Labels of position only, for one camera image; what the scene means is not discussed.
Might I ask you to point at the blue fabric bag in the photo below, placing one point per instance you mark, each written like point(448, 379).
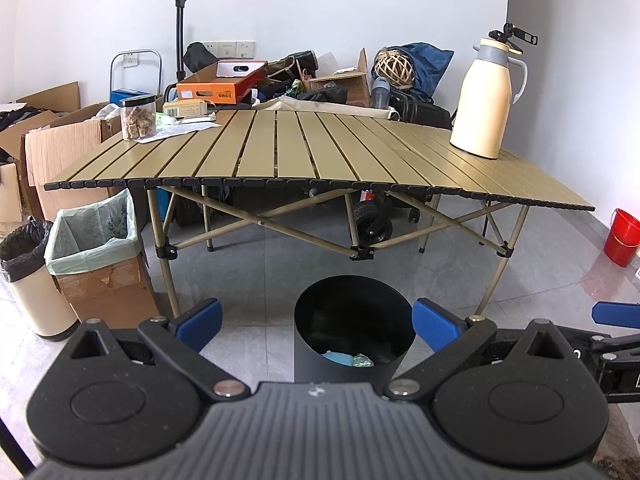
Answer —
point(432, 65)

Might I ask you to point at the cardboard box with dark clothes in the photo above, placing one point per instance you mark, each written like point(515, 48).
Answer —
point(12, 180)

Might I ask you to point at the black bag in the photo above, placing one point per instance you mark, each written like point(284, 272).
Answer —
point(200, 57)

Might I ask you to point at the open brown cardboard box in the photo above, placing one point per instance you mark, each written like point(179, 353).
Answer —
point(345, 90)

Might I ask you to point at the tan cardboard carton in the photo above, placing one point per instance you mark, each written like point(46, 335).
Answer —
point(185, 108)

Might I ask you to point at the white paper sheet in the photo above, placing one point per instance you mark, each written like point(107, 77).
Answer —
point(185, 130)

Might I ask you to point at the rattan ball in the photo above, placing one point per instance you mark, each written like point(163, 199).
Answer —
point(394, 69)

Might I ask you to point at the silver metal cart frame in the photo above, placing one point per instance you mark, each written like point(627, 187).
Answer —
point(135, 51)

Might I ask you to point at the silver foil pack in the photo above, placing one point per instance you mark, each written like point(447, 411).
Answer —
point(197, 119)

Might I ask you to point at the red bucket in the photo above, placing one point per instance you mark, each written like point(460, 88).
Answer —
point(622, 237)

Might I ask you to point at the blue box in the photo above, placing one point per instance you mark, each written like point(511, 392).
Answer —
point(127, 97)

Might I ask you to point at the pale green wrapper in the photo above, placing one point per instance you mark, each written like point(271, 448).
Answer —
point(361, 360)

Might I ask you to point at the grey blue bottle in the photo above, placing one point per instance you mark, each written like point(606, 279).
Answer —
point(380, 94)

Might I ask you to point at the round black bin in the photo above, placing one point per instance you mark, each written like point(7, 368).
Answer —
point(307, 355)

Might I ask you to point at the large open cardboard box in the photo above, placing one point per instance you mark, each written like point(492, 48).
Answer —
point(65, 160)

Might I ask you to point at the orange cardboard box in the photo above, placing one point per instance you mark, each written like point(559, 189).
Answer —
point(215, 91)

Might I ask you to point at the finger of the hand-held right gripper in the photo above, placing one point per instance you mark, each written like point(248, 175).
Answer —
point(617, 314)
point(615, 344)

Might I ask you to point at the green packet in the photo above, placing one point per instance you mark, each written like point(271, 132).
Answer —
point(164, 120)

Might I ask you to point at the cream thermos jug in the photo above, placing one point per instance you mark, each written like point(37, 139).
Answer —
point(482, 105)

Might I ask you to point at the blue fluffy ball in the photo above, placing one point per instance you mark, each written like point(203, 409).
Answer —
point(337, 358)

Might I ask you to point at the clear jar with brown snacks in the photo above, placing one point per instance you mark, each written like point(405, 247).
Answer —
point(138, 120)

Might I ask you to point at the cream bin with black liner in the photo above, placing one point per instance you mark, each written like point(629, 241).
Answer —
point(35, 300)

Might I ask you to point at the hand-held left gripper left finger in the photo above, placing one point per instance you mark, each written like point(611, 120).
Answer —
point(197, 322)

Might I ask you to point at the cardboard box with raised flap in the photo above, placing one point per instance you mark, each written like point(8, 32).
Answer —
point(50, 97)

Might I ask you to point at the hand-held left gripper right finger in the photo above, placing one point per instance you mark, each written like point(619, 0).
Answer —
point(437, 325)

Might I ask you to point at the black fabric pouch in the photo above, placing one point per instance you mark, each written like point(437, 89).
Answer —
point(322, 96)

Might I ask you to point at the white wall socket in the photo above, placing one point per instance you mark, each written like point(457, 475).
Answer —
point(245, 48)
point(212, 48)
point(129, 61)
point(227, 49)

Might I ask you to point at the olive slatted folding table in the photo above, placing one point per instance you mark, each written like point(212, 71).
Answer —
point(350, 150)

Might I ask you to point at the cardboard box with green liner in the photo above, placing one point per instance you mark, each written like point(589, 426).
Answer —
point(110, 285)

